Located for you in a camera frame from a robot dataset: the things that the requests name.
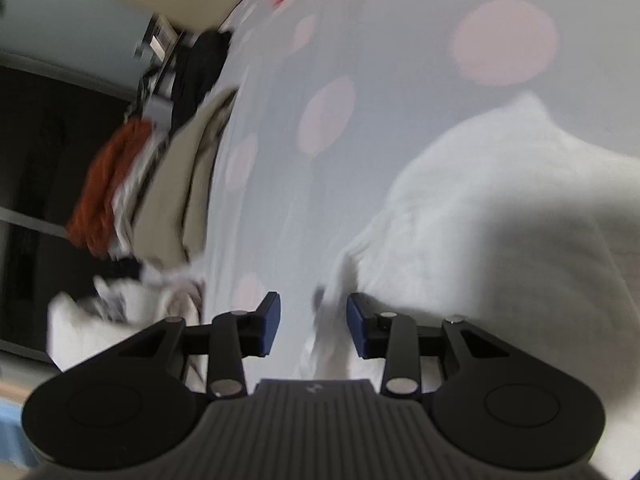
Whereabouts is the polka dot bed sheet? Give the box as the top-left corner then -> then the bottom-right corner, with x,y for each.
205,0 -> 639,381

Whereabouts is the beige striped garment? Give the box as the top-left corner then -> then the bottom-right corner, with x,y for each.
132,87 -> 239,269

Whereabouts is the white folded cloth pile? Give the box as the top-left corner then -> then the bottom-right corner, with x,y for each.
47,276 -> 203,370

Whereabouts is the white black left nightstand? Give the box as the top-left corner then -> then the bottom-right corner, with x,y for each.
130,14 -> 183,130

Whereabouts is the black clothing heap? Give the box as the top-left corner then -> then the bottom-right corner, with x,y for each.
171,29 -> 233,116

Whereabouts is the orange brown cloth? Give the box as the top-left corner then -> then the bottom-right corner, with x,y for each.
65,117 -> 152,258

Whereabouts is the white muslin garment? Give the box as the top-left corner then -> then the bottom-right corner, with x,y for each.
298,93 -> 639,479

